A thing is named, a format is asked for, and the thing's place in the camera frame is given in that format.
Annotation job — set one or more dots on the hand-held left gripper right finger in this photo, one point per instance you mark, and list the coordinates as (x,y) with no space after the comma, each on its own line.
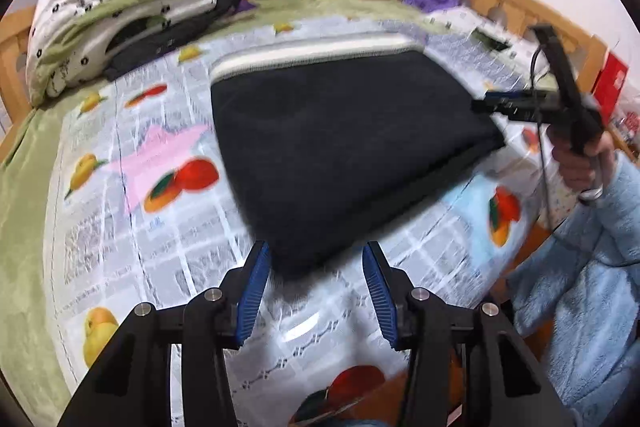
(381,294)

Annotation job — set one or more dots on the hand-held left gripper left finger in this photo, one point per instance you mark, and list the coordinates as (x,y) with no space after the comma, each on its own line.
(252,292)

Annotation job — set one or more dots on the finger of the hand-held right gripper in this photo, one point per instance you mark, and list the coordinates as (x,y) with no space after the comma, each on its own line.
(510,104)

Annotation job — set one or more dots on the black pants with white waistband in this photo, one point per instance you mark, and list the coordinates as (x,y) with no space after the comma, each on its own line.
(340,132)

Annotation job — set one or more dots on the person's right forearm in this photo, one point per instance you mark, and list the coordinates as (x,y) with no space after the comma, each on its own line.
(620,207)

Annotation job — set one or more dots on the person's right hand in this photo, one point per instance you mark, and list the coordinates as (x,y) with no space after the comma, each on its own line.
(575,172)

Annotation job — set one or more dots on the white dotted pillow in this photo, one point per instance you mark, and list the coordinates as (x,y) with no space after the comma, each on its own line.
(520,59)

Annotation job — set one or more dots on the red box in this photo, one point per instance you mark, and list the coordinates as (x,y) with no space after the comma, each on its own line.
(612,82)

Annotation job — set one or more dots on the fruit print sheet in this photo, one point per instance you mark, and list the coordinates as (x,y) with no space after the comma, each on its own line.
(150,247)

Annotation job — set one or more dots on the person's light blue robe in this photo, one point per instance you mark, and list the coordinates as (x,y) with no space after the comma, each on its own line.
(580,322)

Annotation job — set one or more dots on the green blanket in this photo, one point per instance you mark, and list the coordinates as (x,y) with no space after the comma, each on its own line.
(25,232)

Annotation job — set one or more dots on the dark folded garment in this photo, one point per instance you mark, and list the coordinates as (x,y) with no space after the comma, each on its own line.
(165,42)

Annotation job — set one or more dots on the purple cloth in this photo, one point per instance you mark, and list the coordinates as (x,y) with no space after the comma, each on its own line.
(246,7)

